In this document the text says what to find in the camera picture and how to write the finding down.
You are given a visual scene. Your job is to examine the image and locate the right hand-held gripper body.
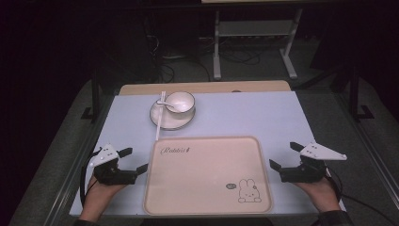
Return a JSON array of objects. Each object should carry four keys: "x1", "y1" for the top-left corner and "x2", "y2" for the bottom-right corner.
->
[{"x1": 278, "y1": 141, "x2": 348, "y2": 184}]

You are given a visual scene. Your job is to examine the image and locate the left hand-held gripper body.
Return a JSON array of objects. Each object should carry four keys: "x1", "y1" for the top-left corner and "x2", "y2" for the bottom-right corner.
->
[{"x1": 88, "y1": 143, "x2": 138, "y2": 186}]

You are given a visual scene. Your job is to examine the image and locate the person's left hand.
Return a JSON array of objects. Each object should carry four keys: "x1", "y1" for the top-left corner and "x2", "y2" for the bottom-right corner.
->
[{"x1": 82, "y1": 174, "x2": 127, "y2": 218}]

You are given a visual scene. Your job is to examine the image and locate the person's right hand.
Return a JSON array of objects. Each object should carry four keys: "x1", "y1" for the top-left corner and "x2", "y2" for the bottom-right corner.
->
[{"x1": 294, "y1": 173, "x2": 343, "y2": 215}]

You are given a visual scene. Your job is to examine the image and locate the white plate with dark rim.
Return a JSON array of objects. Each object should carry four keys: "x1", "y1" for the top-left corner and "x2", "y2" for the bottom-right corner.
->
[{"x1": 149, "y1": 96, "x2": 197, "y2": 132}]

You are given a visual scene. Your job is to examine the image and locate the light blue table mat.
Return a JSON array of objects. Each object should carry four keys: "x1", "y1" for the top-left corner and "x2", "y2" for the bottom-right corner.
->
[{"x1": 69, "y1": 90, "x2": 346, "y2": 218}]

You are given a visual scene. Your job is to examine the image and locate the beige tray with rabbit print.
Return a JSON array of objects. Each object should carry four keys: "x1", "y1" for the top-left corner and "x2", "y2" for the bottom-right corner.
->
[{"x1": 142, "y1": 135, "x2": 274, "y2": 217}]

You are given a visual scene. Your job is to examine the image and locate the white ceramic spoon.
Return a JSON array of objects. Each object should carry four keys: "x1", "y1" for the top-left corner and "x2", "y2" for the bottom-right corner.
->
[{"x1": 155, "y1": 99, "x2": 184, "y2": 114}]

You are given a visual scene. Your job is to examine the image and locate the black metal stand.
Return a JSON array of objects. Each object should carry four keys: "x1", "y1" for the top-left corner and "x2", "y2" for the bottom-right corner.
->
[
  {"x1": 80, "y1": 67, "x2": 104, "y2": 124},
  {"x1": 348, "y1": 64, "x2": 375, "y2": 122}
]

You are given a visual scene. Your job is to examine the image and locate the white bowl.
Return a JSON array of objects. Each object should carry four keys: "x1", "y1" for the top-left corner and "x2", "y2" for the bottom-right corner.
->
[{"x1": 164, "y1": 90, "x2": 197, "y2": 115}]

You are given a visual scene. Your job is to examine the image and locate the white metal stand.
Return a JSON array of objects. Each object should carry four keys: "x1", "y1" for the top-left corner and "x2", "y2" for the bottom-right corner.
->
[{"x1": 212, "y1": 7, "x2": 304, "y2": 81}]

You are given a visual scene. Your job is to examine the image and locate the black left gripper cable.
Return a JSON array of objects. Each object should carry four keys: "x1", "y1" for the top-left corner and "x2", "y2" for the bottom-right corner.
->
[{"x1": 79, "y1": 150, "x2": 103, "y2": 209}]

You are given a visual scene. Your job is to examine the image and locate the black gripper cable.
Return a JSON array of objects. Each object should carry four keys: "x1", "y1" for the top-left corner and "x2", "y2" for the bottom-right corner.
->
[
  {"x1": 325, "y1": 168, "x2": 399, "y2": 226},
  {"x1": 79, "y1": 150, "x2": 103, "y2": 209}
]

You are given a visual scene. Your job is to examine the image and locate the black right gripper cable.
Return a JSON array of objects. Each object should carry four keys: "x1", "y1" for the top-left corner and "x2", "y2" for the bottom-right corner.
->
[{"x1": 325, "y1": 168, "x2": 399, "y2": 226}]

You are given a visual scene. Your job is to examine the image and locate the black floor cables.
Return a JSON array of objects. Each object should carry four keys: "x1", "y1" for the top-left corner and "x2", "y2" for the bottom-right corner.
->
[{"x1": 142, "y1": 18, "x2": 263, "y2": 84}]

